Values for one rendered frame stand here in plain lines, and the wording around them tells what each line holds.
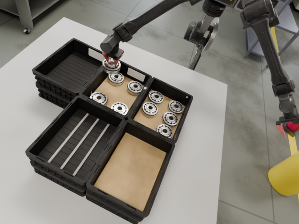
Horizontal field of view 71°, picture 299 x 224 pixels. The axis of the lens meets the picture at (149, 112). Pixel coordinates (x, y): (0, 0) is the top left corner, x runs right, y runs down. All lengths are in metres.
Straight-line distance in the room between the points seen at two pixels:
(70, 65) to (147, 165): 0.84
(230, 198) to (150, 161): 1.31
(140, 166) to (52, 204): 0.46
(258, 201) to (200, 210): 1.25
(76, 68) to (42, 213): 0.87
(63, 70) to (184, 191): 1.07
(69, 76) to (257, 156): 2.20
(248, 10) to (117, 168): 0.91
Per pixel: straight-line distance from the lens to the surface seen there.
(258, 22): 0.97
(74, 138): 1.18
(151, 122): 1.29
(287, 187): 2.60
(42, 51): 1.84
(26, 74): 1.67
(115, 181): 1.10
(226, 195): 2.32
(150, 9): 0.97
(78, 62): 1.55
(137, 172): 1.13
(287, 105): 1.08
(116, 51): 1.16
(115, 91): 1.39
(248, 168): 2.60
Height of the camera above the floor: 1.87
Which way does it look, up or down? 51 degrees down
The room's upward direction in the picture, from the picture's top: 23 degrees clockwise
